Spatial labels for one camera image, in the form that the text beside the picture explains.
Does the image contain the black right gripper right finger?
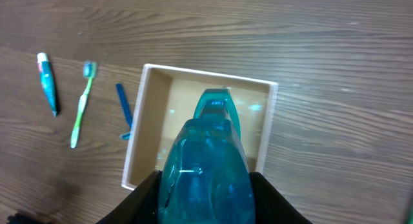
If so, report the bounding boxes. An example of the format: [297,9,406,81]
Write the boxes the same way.
[250,172,312,224]

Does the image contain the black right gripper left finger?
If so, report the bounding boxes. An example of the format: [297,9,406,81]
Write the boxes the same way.
[97,171,161,224]

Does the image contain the teal transparent bottle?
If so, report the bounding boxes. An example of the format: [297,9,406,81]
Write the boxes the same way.
[157,88,256,224]

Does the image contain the blue disposable razor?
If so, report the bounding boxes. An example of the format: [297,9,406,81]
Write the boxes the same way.
[116,83,133,140]

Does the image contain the white square cardboard box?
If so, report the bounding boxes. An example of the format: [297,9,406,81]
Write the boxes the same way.
[121,64,278,190]

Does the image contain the green white toothbrush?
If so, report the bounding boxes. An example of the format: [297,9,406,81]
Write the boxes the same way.
[70,61,97,148]

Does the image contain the teal toothpaste tube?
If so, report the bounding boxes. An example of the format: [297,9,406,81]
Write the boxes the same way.
[37,52,58,117]

